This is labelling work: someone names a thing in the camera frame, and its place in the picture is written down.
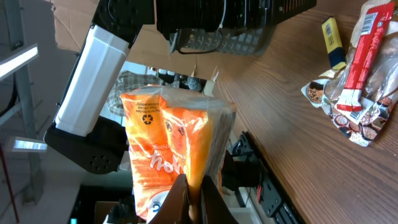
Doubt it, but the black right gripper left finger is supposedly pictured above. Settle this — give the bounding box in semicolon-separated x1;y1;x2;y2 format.
149;174;190;224

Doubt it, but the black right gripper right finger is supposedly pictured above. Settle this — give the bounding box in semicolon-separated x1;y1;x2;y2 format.
201;175;238;224

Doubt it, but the orange tissue pack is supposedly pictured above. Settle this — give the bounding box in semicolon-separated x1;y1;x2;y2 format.
120;86;236;222

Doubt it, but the brown snack bag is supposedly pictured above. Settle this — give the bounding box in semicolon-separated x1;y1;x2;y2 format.
301;0;397;147

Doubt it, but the yellow highlighter marker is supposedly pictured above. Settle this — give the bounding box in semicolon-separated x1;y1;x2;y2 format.
322;16;346;70

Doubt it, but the red chocolate bar wrapper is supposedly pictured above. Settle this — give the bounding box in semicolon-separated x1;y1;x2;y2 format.
336;1;394;112

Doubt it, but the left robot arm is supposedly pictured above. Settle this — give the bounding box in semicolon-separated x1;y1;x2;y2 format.
44;0;316;174

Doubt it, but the grey plastic mesh basket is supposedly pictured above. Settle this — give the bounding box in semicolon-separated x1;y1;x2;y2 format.
169;26;275;55

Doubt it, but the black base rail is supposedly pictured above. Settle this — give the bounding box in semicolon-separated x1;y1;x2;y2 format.
232;131;305;224

